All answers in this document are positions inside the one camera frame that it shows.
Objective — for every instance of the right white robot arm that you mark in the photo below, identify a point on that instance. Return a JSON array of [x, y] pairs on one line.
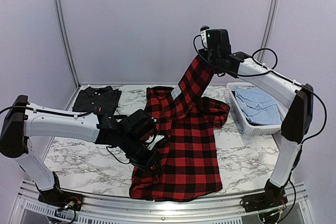
[[295, 99]]

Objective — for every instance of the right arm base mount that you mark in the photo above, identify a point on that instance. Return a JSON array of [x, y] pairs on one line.
[[262, 201]]

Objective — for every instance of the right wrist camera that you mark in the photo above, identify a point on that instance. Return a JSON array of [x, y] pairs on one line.
[[205, 36]]

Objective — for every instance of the wall aluminium profile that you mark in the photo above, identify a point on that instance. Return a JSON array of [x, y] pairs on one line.
[[270, 22], [66, 43]]

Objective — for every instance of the red black plaid shirt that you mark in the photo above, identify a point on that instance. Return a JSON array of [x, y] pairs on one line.
[[189, 159]]

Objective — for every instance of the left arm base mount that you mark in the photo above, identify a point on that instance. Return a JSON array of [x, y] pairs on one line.
[[61, 198]]

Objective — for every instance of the aluminium table front rail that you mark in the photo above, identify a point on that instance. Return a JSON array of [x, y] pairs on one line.
[[209, 209]]

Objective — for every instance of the right wall aluminium profile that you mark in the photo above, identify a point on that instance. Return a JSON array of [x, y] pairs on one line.
[[270, 22]]

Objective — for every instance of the black pinstripe folded shirt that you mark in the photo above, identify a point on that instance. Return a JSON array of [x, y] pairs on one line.
[[103, 100]]

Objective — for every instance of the light blue shirt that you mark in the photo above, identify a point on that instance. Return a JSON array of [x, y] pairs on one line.
[[258, 107]]

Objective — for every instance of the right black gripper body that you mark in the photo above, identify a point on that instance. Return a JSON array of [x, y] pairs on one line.
[[212, 57]]

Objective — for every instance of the white plastic laundry basket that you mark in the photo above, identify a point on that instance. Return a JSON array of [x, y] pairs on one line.
[[247, 128]]

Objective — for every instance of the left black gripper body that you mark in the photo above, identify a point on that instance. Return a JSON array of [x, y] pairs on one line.
[[137, 157]]

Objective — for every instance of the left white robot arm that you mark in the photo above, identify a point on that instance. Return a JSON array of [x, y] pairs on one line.
[[24, 120]]

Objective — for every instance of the left wall aluminium profile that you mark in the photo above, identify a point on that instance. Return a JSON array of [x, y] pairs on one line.
[[66, 43]]

